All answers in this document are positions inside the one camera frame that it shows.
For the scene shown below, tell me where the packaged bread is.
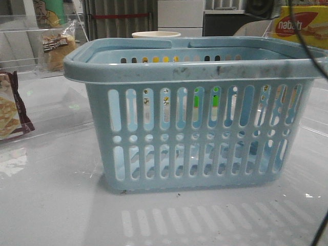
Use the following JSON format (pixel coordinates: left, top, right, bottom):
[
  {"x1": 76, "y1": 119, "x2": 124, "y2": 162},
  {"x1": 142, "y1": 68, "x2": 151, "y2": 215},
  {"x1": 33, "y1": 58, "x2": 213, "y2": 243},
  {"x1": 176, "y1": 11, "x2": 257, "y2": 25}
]
[{"x1": 38, "y1": 20, "x2": 77, "y2": 72}]

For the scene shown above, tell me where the light blue plastic basket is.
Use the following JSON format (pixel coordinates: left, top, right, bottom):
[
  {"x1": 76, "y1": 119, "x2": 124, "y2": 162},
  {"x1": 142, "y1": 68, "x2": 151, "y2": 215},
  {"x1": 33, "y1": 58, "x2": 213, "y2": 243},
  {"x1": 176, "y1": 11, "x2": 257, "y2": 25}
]
[{"x1": 64, "y1": 36, "x2": 320, "y2": 191}]

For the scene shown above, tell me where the cream paper cup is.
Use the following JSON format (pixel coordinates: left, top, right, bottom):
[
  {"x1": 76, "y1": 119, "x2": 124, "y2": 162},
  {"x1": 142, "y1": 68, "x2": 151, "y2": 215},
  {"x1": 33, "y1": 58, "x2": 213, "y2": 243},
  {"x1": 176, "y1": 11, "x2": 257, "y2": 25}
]
[{"x1": 132, "y1": 31, "x2": 181, "y2": 38}]

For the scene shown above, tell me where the white drawer cabinet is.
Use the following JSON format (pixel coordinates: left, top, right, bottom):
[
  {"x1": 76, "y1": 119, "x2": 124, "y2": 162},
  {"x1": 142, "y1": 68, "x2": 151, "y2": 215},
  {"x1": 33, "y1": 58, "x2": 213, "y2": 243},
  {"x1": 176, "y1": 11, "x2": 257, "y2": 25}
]
[{"x1": 157, "y1": 1, "x2": 205, "y2": 37}]

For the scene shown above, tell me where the clear acrylic shelf left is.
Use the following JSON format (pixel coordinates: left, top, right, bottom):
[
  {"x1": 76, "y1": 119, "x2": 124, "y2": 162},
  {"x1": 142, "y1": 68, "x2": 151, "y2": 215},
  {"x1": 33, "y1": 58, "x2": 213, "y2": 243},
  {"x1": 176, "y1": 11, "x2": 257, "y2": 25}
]
[{"x1": 0, "y1": 13, "x2": 93, "y2": 147}]

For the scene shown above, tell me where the clear acrylic shelf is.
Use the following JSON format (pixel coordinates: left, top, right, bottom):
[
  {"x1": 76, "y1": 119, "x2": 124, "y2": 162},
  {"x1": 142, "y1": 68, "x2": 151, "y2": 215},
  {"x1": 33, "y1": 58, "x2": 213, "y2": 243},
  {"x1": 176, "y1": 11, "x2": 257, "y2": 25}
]
[
  {"x1": 261, "y1": 18, "x2": 276, "y2": 37},
  {"x1": 0, "y1": 13, "x2": 93, "y2": 147}
]

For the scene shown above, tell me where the clear acrylic shelf right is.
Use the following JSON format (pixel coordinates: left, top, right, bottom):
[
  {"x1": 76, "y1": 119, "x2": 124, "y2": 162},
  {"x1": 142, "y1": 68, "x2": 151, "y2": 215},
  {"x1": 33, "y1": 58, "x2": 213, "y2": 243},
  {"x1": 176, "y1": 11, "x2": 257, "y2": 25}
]
[{"x1": 261, "y1": 18, "x2": 276, "y2": 37}]

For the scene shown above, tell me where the brown cracker snack packet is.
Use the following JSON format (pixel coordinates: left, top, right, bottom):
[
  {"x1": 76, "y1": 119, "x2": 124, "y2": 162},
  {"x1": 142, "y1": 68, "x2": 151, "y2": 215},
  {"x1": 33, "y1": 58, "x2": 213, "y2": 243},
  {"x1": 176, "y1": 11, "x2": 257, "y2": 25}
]
[{"x1": 1, "y1": 71, "x2": 35, "y2": 141}]

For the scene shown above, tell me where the green cartoon snack package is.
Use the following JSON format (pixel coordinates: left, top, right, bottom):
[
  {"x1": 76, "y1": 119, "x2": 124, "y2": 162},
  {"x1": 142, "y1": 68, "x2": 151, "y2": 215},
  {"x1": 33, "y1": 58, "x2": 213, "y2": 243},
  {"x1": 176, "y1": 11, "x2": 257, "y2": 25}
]
[{"x1": 33, "y1": 0, "x2": 66, "y2": 28}]

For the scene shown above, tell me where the yellow Nabati wafer box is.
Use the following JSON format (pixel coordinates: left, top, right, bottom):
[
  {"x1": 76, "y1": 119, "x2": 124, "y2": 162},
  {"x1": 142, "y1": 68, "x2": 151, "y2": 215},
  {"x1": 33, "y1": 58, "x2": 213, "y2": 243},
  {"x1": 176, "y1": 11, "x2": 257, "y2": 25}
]
[{"x1": 268, "y1": 5, "x2": 327, "y2": 49}]

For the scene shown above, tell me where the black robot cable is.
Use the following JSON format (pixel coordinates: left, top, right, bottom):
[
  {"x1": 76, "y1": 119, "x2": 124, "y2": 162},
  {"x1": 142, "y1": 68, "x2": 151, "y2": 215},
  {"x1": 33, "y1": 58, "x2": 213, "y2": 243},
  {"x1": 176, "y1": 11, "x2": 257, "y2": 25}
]
[{"x1": 287, "y1": 0, "x2": 328, "y2": 246}]

